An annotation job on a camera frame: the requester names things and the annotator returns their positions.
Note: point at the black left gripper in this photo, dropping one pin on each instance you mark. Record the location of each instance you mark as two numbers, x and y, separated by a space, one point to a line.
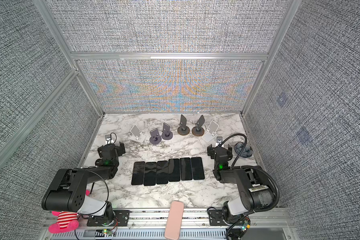
120 149

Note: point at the white phone stand right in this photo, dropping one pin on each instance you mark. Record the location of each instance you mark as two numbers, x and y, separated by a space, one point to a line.
210 132

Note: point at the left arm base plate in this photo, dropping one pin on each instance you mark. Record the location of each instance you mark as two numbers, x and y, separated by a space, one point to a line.
119 218

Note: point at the white phone stand left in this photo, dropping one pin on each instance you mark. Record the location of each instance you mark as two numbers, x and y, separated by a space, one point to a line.
137 135

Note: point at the wooden round stand right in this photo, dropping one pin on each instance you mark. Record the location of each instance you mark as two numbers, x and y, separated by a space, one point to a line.
198 129

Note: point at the aluminium front rail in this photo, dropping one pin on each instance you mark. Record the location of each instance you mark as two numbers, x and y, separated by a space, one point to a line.
189 224

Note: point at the phone with purple case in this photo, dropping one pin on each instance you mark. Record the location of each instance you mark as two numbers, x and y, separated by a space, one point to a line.
138 173

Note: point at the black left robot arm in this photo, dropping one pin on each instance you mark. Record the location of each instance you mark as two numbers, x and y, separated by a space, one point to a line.
67 191

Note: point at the purple round stand left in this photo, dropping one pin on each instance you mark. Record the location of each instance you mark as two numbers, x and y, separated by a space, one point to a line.
155 137

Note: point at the dark blue flower bowl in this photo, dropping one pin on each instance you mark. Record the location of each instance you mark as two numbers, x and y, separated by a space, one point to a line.
246 151

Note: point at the white phone stand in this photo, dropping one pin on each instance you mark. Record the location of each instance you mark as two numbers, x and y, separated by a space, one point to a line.
137 135
210 132

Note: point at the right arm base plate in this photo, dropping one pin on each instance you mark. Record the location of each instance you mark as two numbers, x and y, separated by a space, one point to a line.
217 218

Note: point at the wooden round stand left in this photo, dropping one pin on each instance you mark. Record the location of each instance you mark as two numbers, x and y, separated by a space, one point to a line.
183 129

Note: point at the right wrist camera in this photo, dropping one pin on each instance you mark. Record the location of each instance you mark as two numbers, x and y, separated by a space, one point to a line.
219 140

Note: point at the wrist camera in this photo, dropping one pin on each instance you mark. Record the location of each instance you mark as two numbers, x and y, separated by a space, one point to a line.
219 140
109 139

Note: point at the pink phone on rail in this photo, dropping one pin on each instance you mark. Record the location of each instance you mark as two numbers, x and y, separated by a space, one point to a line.
174 221

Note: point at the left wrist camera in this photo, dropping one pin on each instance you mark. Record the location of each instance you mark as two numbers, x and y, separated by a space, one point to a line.
109 139

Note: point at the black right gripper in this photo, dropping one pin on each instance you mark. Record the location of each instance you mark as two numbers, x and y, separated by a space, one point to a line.
211 151

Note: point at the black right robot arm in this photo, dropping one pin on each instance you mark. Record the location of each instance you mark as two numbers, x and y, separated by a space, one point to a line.
257 190

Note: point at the pink white plush toy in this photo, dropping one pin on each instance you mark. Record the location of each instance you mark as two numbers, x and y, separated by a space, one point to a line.
66 222

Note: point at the wooden round stand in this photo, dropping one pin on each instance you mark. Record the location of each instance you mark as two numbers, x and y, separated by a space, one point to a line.
198 129
183 129

